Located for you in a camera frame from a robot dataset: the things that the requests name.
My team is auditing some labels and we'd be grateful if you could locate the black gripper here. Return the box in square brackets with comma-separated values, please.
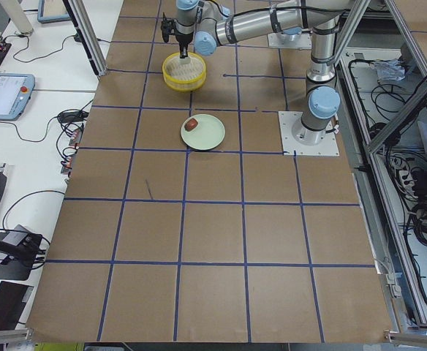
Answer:
[175, 21, 194, 59]

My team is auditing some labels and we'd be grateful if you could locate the white bun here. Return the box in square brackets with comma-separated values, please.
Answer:
[178, 56, 192, 65]

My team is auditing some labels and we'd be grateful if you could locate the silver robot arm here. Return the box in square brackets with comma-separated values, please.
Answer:
[161, 1, 369, 146]

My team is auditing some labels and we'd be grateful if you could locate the yellow bottom steamer layer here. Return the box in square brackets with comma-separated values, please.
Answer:
[162, 53, 207, 92]

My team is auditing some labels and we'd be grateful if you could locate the brown bun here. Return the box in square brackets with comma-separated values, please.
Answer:
[184, 117, 198, 132]

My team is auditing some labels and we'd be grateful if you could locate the light green plate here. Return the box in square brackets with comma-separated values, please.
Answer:
[181, 113, 225, 151]

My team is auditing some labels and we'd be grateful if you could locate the black power adapter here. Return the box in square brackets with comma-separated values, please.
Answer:
[58, 110, 88, 124]

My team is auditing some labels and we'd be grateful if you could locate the blue teach pendant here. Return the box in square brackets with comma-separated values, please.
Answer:
[0, 73, 35, 121]
[37, 0, 70, 23]

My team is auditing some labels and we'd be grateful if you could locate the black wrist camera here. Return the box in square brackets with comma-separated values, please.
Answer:
[161, 13, 177, 43]

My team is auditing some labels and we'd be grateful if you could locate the aluminium frame post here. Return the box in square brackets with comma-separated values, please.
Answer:
[63, 0, 107, 77]

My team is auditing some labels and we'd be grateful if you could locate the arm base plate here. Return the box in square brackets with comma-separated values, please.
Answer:
[278, 111, 340, 157]
[268, 32, 311, 50]

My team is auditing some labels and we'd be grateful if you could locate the black camera tripod stand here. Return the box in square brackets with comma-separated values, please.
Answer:
[0, 225, 45, 282]

